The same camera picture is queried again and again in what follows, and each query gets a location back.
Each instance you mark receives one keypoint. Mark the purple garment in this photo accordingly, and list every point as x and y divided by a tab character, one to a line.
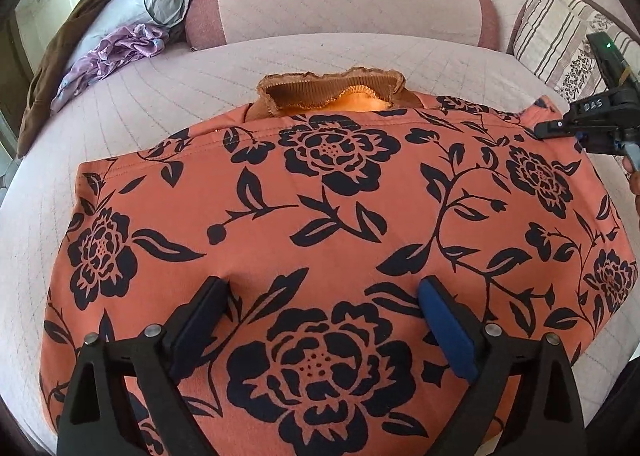
115	49

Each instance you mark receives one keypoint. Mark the person's right hand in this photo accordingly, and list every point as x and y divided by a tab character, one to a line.
634	181

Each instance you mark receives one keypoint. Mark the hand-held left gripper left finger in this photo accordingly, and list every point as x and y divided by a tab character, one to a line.
200	331

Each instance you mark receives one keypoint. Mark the brown garment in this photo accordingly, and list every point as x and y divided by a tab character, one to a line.
65	46

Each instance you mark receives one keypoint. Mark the striped floral cushion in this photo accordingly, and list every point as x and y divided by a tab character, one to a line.
555	31

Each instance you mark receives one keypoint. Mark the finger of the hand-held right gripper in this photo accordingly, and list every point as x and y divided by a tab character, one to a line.
560	129

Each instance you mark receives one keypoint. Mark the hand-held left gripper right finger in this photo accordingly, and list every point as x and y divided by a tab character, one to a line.
445	331

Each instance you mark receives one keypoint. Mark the pink bolster cushion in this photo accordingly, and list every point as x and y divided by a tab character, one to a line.
340	1

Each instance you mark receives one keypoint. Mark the pink quilted sofa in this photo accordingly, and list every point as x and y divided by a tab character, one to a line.
150	86

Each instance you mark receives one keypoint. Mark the orange floral blouse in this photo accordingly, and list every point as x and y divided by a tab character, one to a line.
320	186

